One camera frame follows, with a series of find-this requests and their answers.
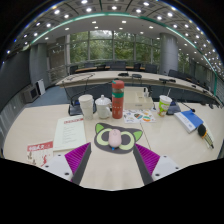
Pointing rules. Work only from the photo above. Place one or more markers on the white booklet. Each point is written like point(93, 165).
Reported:
point(209, 131)

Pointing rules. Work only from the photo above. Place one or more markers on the printed paper cup with straw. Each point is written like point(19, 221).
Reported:
point(164, 106)

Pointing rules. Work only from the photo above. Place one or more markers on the group of dark office chairs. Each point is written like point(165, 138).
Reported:
point(150, 68)

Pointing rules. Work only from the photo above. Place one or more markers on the white lidded ceramic mug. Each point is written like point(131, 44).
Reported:
point(102, 108)

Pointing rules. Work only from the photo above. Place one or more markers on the red and white magazine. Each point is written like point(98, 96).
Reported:
point(39, 153)

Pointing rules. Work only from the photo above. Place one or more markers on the stack of white paper cups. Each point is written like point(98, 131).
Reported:
point(86, 106)

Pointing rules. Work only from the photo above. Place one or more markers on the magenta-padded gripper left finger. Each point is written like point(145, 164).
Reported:
point(58, 165)

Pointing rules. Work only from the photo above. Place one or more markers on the cat face mouse pad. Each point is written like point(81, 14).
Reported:
point(100, 140)

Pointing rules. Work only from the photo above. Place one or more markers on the group of ceiling lights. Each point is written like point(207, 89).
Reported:
point(124, 21)

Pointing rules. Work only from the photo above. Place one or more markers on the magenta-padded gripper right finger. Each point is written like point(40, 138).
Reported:
point(165, 165)

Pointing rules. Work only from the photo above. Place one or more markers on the blue and white book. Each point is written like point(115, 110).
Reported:
point(188, 120)

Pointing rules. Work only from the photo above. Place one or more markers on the red drink bottle green band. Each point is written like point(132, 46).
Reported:
point(118, 103)

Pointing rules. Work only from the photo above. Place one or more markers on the cream desk organizer box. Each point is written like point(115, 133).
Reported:
point(136, 101)

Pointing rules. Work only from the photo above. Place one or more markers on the colourful sticker sheet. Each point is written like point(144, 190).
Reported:
point(138, 116)

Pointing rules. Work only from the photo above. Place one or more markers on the pink computer mouse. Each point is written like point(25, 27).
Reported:
point(115, 138)

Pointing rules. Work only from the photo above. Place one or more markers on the white printed paper sheet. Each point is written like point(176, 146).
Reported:
point(69, 133)

